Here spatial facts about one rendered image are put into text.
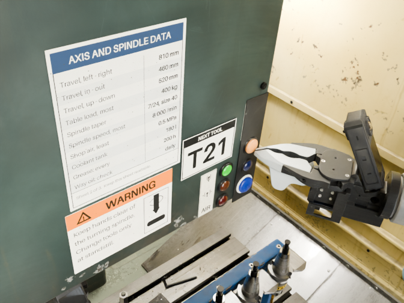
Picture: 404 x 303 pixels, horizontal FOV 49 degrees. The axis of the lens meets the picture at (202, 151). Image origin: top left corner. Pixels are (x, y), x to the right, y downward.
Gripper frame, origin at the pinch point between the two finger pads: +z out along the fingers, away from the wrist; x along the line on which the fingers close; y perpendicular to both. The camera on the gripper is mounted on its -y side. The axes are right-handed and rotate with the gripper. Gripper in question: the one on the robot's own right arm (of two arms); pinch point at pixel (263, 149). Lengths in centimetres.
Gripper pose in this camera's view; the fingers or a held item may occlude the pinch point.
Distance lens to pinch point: 68.9
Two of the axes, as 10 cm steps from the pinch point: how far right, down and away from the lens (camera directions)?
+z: -9.4, -2.6, 2.4
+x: 3.4, -5.5, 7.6
